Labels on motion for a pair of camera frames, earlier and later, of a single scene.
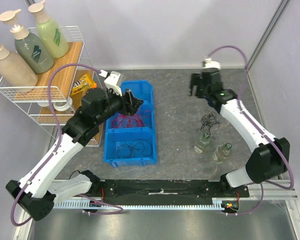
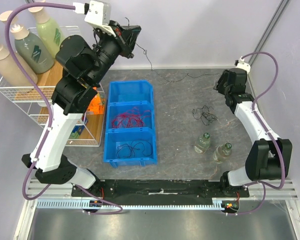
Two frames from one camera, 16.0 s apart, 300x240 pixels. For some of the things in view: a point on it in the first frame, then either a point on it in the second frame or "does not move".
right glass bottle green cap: [221, 152] does not move
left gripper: [135, 103] → [126, 45]
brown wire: [125, 151] does not move
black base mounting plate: [165, 190] does not move
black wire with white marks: [209, 120] → [145, 51]
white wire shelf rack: [72, 89] does not move
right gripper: [203, 81] → [221, 81]
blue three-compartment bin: [129, 140] does not move
